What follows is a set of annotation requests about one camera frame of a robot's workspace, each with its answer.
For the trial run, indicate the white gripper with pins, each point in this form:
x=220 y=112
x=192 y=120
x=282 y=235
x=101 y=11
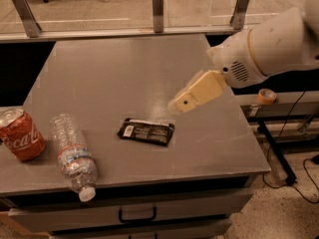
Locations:
x=233 y=60

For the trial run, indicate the black rxbar chocolate wrapper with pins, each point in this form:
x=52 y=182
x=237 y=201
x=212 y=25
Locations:
x=153 y=132

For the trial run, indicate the clear plastic water bottle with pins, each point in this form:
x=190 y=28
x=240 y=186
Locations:
x=75 y=160

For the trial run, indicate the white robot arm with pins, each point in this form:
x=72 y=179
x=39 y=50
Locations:
x=284 y=43

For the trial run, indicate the orange tape roll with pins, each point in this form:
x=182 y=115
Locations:
x=266 y=96

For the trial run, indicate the upper grey drawer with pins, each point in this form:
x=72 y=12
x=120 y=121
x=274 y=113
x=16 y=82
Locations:
x=95 y=214

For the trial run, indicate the grey drawer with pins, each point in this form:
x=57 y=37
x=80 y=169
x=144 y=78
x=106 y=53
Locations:
x=95 y=214
x=196 y=229

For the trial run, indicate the black metal stand leg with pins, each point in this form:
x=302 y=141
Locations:
x=291 y=177

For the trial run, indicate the lower grey drawer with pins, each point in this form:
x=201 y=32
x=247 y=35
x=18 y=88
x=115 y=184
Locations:
x=196 y=229

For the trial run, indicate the red coca-cola can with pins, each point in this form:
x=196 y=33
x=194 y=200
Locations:
x=20 y=134

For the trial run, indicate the metal window rail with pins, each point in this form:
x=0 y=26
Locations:
x=49 y=36

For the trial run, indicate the right metal rail bracket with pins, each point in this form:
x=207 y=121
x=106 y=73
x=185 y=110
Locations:
x=238 y=17

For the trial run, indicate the metal rail bracket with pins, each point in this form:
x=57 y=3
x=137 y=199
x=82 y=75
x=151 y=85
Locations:
x=31 y=27
x=158 y=15
x=238 y=17

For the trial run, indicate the middle metal rail bracket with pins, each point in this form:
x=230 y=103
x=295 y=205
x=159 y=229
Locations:
x=158 y=15

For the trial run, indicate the black upper drawer handle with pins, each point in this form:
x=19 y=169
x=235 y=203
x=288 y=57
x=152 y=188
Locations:
x=137 y=215

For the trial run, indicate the left metal rail bracket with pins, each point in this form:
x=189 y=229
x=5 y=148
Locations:
x=31 y=27

